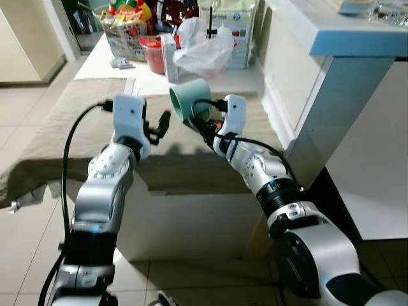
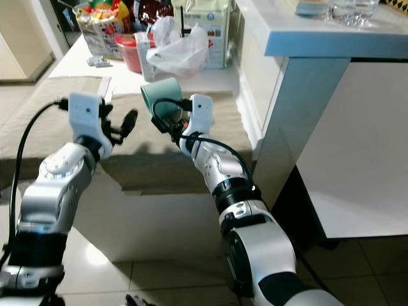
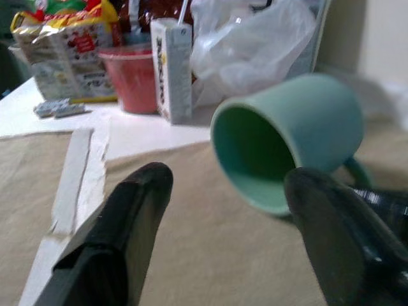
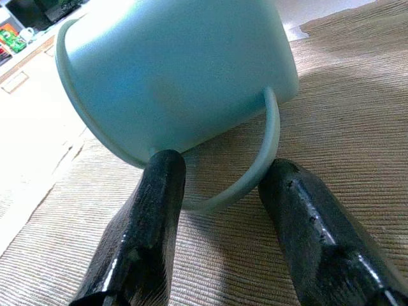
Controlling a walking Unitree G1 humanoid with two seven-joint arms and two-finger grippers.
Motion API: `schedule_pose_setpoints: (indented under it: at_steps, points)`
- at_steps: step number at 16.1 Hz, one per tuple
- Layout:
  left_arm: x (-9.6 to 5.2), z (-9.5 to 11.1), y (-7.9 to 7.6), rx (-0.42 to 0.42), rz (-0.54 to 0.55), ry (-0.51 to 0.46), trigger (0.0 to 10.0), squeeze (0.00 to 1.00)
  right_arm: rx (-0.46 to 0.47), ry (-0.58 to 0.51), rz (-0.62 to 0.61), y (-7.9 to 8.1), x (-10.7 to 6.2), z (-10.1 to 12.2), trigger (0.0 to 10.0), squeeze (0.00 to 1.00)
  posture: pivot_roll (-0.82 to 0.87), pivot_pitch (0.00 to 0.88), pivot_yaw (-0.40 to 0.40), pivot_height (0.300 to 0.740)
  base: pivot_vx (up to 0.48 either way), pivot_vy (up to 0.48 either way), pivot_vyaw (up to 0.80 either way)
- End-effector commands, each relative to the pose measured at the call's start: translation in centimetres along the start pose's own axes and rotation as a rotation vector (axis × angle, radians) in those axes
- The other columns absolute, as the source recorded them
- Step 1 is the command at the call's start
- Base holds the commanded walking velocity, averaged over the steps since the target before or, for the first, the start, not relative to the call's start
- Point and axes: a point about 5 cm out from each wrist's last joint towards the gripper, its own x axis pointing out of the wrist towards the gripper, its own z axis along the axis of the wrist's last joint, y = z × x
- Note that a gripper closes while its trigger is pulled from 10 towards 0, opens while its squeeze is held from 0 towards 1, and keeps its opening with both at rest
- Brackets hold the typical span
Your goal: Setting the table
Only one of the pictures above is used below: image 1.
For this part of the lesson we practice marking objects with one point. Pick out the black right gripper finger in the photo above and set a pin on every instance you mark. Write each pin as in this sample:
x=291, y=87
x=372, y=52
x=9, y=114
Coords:
x=197, y=126

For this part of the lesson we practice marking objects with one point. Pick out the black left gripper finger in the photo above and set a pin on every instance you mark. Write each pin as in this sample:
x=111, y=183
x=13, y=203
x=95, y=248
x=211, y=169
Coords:
x=164, y=122
x=146, y=112

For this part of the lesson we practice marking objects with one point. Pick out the green ceramic mug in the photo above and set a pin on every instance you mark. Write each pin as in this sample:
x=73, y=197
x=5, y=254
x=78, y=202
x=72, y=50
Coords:
x=185, y=97

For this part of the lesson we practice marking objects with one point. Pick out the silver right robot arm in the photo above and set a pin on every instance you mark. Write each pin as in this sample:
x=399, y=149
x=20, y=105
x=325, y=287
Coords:
x=306, y=242

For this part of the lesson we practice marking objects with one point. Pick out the small blister pack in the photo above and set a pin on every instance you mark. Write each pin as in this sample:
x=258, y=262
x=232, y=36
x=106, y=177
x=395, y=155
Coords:
x=121, y=63

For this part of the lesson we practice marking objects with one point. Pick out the red instant noodle cup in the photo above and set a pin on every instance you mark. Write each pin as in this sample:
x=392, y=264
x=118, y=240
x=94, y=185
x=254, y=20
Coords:
x=152, y=56

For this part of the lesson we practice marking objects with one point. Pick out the white plastic bag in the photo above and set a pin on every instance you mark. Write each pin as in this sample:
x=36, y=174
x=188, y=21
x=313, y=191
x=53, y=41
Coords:
x=204, y=51

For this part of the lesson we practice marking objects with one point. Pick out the beige tablecloth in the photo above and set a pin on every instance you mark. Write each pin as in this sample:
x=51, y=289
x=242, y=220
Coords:
x=57, y=127

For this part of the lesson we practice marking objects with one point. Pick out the dark red snack bag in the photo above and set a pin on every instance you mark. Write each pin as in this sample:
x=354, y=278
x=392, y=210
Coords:
x=177, y=11

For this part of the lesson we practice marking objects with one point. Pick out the white box green print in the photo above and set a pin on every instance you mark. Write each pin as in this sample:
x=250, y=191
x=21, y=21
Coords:
x=245, y=32

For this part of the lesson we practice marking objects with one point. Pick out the beige door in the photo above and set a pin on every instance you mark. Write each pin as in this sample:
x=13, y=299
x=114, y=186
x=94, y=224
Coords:
x=25, y=38

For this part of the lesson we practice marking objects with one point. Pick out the white counter blue worktop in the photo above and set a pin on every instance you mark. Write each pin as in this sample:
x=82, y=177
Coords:
x=370, y=127

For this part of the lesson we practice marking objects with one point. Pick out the clear drinking glass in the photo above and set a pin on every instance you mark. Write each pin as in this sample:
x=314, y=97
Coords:
x=390, y=9

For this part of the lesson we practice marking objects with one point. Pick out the teal dish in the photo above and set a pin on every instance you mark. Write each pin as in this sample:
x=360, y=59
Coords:
x=354, y=6

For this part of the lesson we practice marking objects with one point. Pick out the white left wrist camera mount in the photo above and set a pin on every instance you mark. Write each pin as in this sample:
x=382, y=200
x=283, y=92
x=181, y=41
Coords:
x=127, y=115

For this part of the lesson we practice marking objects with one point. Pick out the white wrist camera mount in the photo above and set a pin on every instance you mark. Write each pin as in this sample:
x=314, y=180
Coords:
x=127, y=115
x=236, y=113

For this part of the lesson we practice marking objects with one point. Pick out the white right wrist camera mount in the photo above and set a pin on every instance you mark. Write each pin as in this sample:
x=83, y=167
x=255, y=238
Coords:
x=236, y=113

